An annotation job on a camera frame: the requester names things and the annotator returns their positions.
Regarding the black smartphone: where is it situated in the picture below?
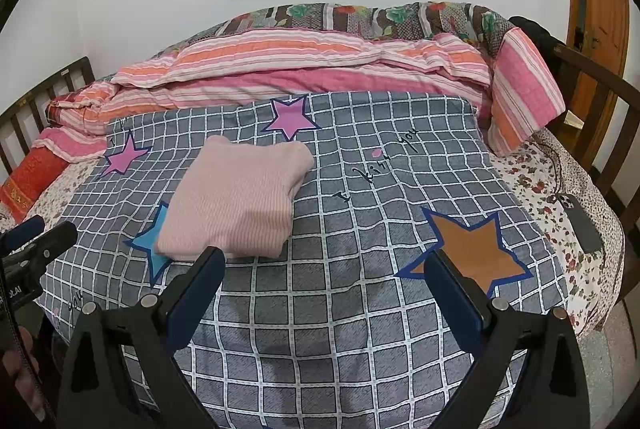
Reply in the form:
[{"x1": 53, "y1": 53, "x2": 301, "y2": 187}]
[{"x1": 560, "y1": 193, "x2": 603, "y2": 255}]

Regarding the dark wooden footboard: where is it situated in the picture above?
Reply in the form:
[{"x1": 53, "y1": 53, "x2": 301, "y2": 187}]
[{"x1": 550, "y1": 41, "x2": 640, "y2": 210}]

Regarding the pink ribbed knit garment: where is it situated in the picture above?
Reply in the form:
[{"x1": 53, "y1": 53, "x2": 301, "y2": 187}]
[{"x1": 154, "y1": 135, "x2": 316, "y2": 260}]

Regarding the black cloth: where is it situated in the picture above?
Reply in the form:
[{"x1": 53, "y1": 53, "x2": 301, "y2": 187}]
[{"x1": 507, "y1": 15, "x2": 566, "y2": 74}]

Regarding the wooden door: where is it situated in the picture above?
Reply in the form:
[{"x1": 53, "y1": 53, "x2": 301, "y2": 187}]
[{"x1": 562, "y1": 0, "x2": 631, "y2": 130}]

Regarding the floral bed sheet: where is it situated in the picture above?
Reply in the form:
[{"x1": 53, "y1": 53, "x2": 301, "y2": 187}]
[{"x1": 0, "y1": 124, "x2": 626, "y2": 340}]

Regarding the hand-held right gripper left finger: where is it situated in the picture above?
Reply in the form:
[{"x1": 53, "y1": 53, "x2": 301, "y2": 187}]
[{"x1": 57, "y1": 246, "x2": 227, "y2": 429}]

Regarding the red pillow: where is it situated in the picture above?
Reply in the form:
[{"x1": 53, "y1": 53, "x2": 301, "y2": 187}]
[{"x1": 0, "y1": 146, "x2": 71, "y2": 222}]

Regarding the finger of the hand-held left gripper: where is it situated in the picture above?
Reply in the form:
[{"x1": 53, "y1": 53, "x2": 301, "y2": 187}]
[
  {"x1": 20, "y1": 221, "x2": 78, "y2": 262},
  {"x1": 0, "y1": 215, "x2": 47, "y2": 257}
]

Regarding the pink orange striped quilt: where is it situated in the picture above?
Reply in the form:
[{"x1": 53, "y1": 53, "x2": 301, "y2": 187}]
[{"x1": 35, "y1": 29, "x2": 568, "y2": 162}]

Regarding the dark wooden headboard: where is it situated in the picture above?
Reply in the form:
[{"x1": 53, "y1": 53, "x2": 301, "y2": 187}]
[{"x1": 0, "y1": 56, "x2": 96, "y2": 174}]

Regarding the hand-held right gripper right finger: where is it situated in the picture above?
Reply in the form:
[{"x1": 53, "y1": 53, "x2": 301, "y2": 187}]
[{"x1": 422, "y1": 249, "x2": 593, "y2": 429}]

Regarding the black charging cable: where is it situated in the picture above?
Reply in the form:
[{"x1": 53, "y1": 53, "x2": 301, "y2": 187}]
[{"x1": 535, "y1": 141, "x2": 568, "y2": 204}]

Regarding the floral patchwork quilt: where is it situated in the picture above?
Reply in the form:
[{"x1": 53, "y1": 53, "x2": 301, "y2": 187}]
[{"x1": 165, "y1": 1, "x2": 518, "y2": 57}]

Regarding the grey checked star blanket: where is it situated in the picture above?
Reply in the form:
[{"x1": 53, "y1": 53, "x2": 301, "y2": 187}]
[{"x1": 37, "y1": 91, "x2": 571, "y2": 429}]

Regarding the person's left hand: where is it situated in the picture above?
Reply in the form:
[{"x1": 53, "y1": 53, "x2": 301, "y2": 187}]
[{"x1": 0, "y1": 324, "x2": 45, "y2": 421}]

